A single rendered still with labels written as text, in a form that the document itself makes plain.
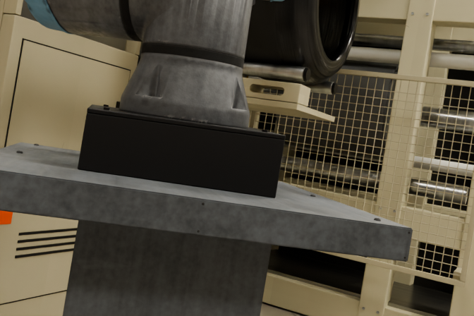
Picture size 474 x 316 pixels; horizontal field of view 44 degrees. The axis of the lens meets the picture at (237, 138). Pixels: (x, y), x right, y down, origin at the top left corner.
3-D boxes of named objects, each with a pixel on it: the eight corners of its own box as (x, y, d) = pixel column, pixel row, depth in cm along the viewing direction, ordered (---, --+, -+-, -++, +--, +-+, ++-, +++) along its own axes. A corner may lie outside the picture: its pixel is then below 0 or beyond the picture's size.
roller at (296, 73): (214, 57, 198) (214, 70, 199) (207, 58, 194) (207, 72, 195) (311, 66, 182) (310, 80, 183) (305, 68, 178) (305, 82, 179)
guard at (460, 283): (231, 230, 240) (259, 61, 240) (233, 229, 241) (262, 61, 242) (464, 288, 199) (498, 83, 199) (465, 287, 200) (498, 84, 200)
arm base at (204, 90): (264, 131, 80) (275, 59, 80) (124, 112, 75) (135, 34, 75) (230, 124, 98) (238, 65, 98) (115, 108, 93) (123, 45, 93)
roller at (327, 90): (250, 72, 223) (250, 84, 224) (245, 73, 219) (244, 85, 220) (338, 81, 207) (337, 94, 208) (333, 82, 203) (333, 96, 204)
